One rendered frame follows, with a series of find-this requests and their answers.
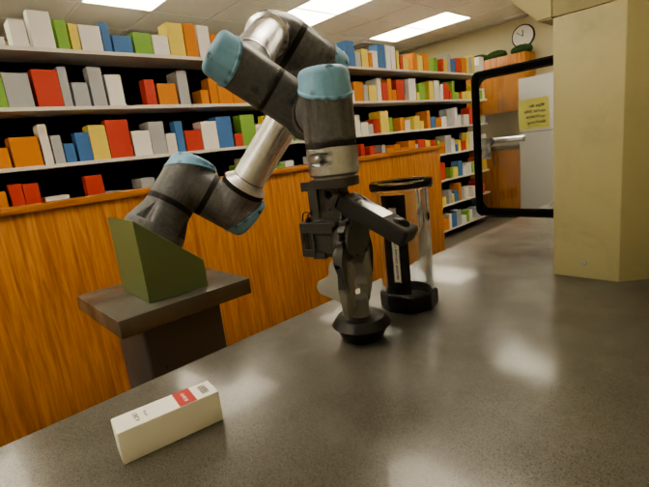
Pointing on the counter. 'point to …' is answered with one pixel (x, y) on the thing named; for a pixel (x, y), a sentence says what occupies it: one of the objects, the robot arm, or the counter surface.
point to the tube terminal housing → (601, 139)
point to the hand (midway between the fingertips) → (360, 305)
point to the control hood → (544, 13)
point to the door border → (480, 135)
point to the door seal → (478, 142)
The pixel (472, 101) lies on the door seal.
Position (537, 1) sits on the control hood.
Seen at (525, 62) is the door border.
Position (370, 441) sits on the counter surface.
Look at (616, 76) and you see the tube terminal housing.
